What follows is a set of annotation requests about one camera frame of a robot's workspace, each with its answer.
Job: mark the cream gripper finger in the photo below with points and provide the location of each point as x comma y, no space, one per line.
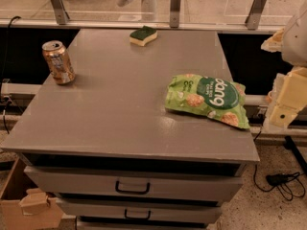
274,43
289,97

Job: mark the orange soda can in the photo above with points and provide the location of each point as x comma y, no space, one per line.
58,60

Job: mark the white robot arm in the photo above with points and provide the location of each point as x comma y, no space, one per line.
294,48

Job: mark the green rice chip bag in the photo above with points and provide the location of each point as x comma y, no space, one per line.
214,98

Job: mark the green yellow sponge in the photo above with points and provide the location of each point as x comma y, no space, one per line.
143,36

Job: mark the grey drawer cabinet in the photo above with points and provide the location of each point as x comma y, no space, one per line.
111,125

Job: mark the cardboard box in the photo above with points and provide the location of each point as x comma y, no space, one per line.
26,207

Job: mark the right metal bracket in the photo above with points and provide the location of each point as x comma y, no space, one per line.
254,15

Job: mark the metal bracket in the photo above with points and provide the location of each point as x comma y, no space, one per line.
174,13
254,15
60,13

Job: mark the black power adapter with cable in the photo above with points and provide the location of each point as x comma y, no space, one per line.
280,182

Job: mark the middle metal bracket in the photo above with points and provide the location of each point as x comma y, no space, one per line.
174,13

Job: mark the top drawer black handle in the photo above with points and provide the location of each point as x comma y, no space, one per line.
132,189

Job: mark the drawer black handle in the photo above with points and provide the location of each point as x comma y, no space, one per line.
138,215
132,189

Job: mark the middle drawer black handle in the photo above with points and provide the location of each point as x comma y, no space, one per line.
138,215

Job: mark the left metal bracket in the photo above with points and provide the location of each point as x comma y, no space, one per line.
60,13

